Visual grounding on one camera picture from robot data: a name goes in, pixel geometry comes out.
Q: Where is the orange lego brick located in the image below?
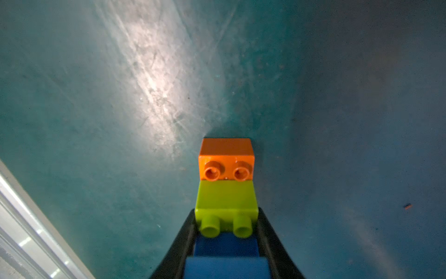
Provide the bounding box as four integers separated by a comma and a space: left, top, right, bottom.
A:
198, 138, 255, 181

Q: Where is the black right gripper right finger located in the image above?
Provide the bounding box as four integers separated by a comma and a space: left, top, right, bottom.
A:
256, 208, 305, 279

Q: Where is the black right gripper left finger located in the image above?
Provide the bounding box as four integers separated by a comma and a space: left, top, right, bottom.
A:
150, 209, 197, 279

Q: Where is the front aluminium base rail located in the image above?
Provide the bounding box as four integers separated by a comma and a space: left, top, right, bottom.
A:
1, 163, 94, 279

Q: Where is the dark blue lego brick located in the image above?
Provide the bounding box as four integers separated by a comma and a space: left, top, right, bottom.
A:
193, 232, 260, 257

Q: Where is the lime green lego brick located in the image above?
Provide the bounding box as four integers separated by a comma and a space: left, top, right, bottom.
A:
195, 180, 259, 239

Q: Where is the light blue long lego brick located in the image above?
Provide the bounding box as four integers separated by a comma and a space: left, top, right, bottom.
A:
183, 256, 272, 279

